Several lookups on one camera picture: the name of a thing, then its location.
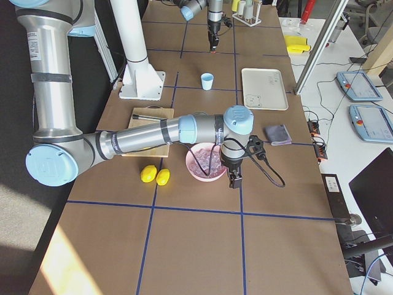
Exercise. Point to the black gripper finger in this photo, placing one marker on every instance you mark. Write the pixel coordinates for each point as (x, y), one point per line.
(235, 180)
(213, 42)

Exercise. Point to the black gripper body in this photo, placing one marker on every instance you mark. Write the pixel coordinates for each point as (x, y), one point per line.
(230, 164)
(212, 25)

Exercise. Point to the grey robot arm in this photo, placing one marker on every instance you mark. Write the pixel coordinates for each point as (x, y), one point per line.
(61, 151)
(190, 8)

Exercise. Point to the yellow cup on rack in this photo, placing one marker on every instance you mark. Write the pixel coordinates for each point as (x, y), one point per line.
(235, 5)

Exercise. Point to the pink bowl of ice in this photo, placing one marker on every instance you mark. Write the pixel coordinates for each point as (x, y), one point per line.
(203, 162)

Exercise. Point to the white cup on rack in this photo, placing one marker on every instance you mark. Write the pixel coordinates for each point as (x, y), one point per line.
(248, 9)

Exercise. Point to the light blue plastic cup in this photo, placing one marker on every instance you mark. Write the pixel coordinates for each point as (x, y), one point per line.
(207, 80)

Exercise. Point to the grey folded cloth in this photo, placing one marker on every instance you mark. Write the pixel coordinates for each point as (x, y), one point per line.
(278, 135)

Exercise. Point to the cream bear tray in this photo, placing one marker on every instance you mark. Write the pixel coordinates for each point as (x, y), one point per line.
(263, 89)

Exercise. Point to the whole lemon near bowl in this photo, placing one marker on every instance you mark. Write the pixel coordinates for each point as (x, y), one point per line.
(163, 177)

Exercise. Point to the yellow folded cloth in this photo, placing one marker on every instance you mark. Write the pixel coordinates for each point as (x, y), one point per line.
(296, 44)

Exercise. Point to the whole lemon far side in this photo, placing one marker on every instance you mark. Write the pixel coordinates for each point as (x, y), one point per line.
(148, 173)

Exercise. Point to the black power strip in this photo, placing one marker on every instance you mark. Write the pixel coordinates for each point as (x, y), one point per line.
(318, 142)

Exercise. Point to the wooden cutting board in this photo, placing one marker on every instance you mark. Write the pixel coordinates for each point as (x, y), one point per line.
(150, 111)

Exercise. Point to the black computer monitor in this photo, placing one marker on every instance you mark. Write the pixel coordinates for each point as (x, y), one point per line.
(372, 191)

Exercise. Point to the near blue teach pendant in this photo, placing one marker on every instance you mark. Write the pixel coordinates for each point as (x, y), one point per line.
(371, 123)

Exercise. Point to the blue teach pendant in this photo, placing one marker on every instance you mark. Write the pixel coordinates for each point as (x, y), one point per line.
(358, 87)
(371, 123)

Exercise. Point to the far blue teach pendant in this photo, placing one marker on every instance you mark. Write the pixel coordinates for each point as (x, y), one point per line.
(358, 87)

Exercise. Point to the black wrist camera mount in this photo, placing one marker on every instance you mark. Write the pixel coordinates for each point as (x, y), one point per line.
(255, 147)
(227, 22)

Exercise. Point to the white wire cup rack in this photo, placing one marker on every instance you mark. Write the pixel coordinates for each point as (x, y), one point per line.
(250, 22)

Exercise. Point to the steel handled knife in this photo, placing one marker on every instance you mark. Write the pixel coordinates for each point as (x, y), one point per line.
(145, 117)

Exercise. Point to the aluminium frame post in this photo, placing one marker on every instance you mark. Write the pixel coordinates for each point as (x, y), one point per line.
(323, 37)

